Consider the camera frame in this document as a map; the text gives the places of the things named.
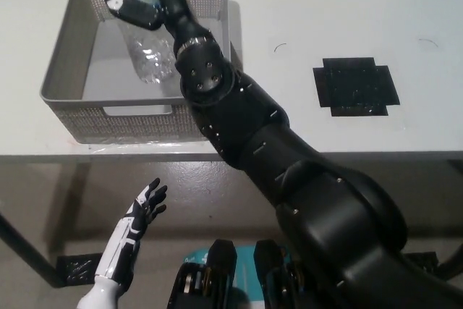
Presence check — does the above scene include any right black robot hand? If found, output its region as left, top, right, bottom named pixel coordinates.
left=98, top=0, right=215, bottom=54

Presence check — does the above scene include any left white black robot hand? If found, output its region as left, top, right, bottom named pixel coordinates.
left=94, top=177, right=169, bottom=283

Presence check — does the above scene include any clear plastic water bottle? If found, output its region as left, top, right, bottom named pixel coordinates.
left=103, top=0, right=177, bottom=85

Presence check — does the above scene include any black teal robot torso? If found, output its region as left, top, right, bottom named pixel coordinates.
left=166, top=238, right=303, bottom=309

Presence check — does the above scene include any dark metal table leg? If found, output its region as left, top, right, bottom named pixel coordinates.
left=0, top=210, right=63, bottom=290
left=436, top=246, right=463, bottom=282

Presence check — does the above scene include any grey perforated plastic basket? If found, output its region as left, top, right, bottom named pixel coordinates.
left=38, top=0, right=232, bottom=145

